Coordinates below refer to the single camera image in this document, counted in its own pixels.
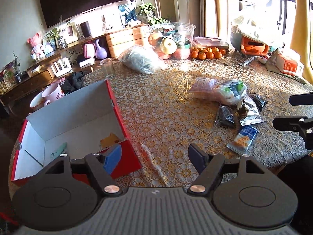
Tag beige curtain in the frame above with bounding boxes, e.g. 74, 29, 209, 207
211, 0, 241, 38

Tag clear drinking glass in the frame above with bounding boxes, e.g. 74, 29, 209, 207
99, 58, 115, 80

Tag large crumpled plastic bag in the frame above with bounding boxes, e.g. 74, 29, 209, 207
231, 0, 291, 47

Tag tall yellow stand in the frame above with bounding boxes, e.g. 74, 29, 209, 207
290, 0, 313, 79

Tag white bowl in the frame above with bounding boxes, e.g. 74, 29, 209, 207
30, 93, 46, 110

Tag dark potted grass plant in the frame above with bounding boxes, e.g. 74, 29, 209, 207
11, 51, 23, 83

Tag purple printed snack packet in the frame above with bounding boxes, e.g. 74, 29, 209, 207
188, 78, 219, 99

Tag small beige toy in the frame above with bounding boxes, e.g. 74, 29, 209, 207
100, 133, 120, 150

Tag small black packet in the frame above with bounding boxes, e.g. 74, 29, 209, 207
249, 93, 268, 109

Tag dark cylindrical speaker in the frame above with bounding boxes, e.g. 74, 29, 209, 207
80, 22, 92, 38

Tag clear plastic fruit tub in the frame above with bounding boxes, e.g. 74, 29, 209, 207
144, 23, 197, 60

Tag black television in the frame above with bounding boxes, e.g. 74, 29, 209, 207
37, 0, 134, 28

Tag orange tissue pack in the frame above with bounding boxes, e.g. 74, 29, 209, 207
277, 52, 305, 75

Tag snack jar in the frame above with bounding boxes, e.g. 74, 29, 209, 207
0, 70, 10, 96

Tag white router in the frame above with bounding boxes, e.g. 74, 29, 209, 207
50, 57, 72, 77

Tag wooden tv cabinet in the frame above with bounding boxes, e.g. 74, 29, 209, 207
0, 23, 151, 108

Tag red apple in foam net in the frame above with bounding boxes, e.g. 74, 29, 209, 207
172, 48, 191, 60

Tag yellow apple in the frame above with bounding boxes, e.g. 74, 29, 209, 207
160, 37, 177, 54

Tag pink teddy bear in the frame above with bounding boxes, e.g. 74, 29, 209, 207
27, 33, 44, 59

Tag pink small bag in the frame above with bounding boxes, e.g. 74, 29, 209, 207
83, 43, 96, 59

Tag purple kettle shaped object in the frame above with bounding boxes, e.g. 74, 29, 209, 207
95, 39, 110, 60

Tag pink mug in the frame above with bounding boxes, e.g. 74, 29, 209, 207
41, 83, 64, 106

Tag orange fruit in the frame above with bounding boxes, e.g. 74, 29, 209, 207
148, 33, 163, 47

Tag window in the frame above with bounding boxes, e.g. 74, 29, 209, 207
237, 0, 313, 42

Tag red cardboard box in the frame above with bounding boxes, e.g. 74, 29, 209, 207
11, 80, 142, 182

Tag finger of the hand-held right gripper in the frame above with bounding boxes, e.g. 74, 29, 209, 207
273, 116, 313, 150
289, 93, 313, 106

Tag white photo frame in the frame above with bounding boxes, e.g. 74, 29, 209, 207
64, 22, 79, 44

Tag patterned lace cloth desktop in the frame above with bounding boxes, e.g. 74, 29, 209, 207
8, 46, 313, 194

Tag silver foil snack packet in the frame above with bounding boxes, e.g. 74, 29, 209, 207
237, 94, 266, 127

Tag white round desk device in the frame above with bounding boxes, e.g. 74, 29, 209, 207
101, 12, 123, 30

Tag orange grey appliance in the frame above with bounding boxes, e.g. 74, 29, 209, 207
231, 32, 272, 57

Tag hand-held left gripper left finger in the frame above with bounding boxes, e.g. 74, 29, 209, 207
40, 143, 123, 197

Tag dark cloth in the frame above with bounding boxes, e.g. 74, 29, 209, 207
61, 71, 85, 95

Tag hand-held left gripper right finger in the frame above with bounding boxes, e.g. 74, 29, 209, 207
188, 143, 267, 197

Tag small potted plant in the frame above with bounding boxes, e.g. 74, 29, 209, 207
40, 16, 71, 49

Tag white tube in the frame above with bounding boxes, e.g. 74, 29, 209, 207
238, 57, 255, 66

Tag black snack packet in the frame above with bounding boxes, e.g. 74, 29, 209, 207
215, 104, 236, 128

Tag teal packets in tub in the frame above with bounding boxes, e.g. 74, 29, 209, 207
175, 33, 191, 49

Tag white green tissue packet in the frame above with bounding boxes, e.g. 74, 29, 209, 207
213, 80, 248, 106

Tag blue leaf ornament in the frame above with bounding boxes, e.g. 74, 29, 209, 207
118, 4, 137, 24

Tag clear lidded plastic box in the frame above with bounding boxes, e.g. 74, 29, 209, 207
192, 37, 230, 51

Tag clear plastic bag grey contents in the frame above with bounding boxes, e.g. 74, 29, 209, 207
118, 45, 168, 75

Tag blue cracker packet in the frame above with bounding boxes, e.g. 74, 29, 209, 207
227, 125, 259, 153

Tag pile of tangerines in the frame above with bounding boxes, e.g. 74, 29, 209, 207
190, 46, 227, 60

